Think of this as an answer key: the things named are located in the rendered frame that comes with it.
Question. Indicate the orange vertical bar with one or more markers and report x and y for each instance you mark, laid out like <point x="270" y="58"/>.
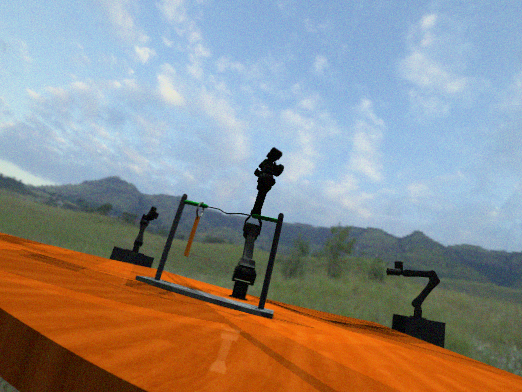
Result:
<point x="186" y="253"/>

